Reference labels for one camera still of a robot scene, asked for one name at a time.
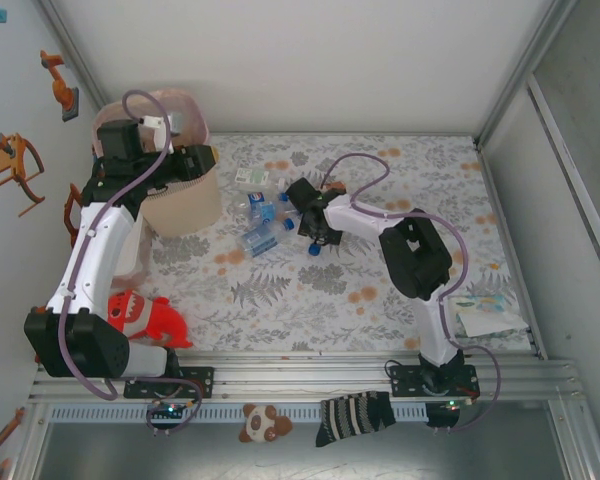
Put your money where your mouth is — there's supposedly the white slotted cable duct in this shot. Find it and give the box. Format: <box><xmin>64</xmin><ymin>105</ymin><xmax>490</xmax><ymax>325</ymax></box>
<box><xmin>47</xmin><ymin>403</ymin><xmax>431</xmax><ymax>424</ymax></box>

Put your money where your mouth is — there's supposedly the clear bottle pale blue label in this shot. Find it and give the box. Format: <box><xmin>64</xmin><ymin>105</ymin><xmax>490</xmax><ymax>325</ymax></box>
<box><xmin>234</xmin><ymin>219</ymin><xmax>297</xmax><ymax>259</ymax></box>

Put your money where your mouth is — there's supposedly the clear Pepsi bottle blue cap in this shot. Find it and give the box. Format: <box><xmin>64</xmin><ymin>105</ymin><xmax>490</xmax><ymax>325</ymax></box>
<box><xmin>232</xmin><ymin>189</ymin><xmax>289</xmax><ymax>209</ymax></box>

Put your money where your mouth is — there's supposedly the red plush monster toy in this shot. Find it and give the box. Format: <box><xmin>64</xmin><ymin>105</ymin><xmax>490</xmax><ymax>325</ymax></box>
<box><xmin>105</xmin><ymin>291</ymin><xmax>194</xmax><ymax>349</ymax></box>

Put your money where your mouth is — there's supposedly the orange gripper wall model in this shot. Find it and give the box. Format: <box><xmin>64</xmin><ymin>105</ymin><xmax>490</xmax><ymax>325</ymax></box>
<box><xmin>0</xmin><ymin>132</ymin><xmax>46</xmax><ymax>217</ymax></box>

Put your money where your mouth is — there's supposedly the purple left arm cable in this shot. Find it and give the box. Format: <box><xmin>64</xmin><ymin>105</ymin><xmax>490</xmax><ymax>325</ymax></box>
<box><xmin>59</xmin><ymin>89</ymin><xmax>202</xmax><ymax>436</ymax></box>

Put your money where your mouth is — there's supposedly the beige ribbed waste bin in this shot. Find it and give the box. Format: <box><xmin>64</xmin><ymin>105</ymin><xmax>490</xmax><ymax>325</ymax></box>
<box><xmin>92</xmin><ymin>88</ymin><xmax>222</xmax><ymax>237</ymax></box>

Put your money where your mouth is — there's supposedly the clear bottle light blue label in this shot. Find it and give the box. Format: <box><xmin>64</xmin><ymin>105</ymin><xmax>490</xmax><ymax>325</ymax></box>
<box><xmin>244</xmin><ymin>202</ymin><xmax>301</xmax><ymax>226</ymax></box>

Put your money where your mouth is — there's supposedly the orange curved wall model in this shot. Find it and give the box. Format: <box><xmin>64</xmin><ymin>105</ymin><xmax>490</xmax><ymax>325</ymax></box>
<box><xmin>0</xmin><ymin>407</ymin><xmax>26</xmax><ymax>474</ymax></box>

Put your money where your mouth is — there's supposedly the brown white panda plush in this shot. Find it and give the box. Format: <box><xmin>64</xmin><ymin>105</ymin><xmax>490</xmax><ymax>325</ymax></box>
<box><xmin>238</xmin><ymin>402</ymin><xmax>294</xmax><ymax>445</ymax></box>

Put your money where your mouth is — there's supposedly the orange clamp wall model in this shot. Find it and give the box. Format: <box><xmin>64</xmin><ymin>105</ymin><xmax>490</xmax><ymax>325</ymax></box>
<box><xmin>62</xmin><ymin>182</ymin><xmax>84</xmax><ymax>249</ymax></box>

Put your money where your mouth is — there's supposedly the black white striped sock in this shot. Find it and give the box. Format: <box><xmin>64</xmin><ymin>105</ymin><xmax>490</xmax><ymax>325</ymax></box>
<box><xmin>314</xmin><ymin>391</ymin><xmax>397</xmax><ymax>448</ymax></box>

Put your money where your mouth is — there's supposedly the crumpled paper wrapper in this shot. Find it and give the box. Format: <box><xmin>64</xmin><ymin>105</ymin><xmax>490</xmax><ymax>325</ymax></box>
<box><xmin>444</xmin><ymin>293</ymin><xmax>529</xmax><ymax>337</ymax></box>

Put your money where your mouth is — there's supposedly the aluminium frame post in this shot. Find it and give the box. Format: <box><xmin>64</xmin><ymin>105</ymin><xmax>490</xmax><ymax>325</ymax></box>
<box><xmin>474</xmin><ymin>0</ymin><xmax>581</xmax><ymax>151</ymax></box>
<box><xmin>34</xmin><ymin>0</ymin><xmax>109</xmax><ymax>109</ymax></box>

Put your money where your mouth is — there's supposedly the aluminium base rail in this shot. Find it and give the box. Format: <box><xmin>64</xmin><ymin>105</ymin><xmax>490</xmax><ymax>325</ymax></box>
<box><xmin>27</xmin><ymin>349</ymin><xmax>589</xmax><ymax>401</ymax></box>

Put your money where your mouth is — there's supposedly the clear bottle green white label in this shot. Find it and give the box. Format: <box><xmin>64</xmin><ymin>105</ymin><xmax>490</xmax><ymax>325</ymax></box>
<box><xmin>233</xmin><ymin>167</ymin><xmax>287</xmax><ymax>192</ymax></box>

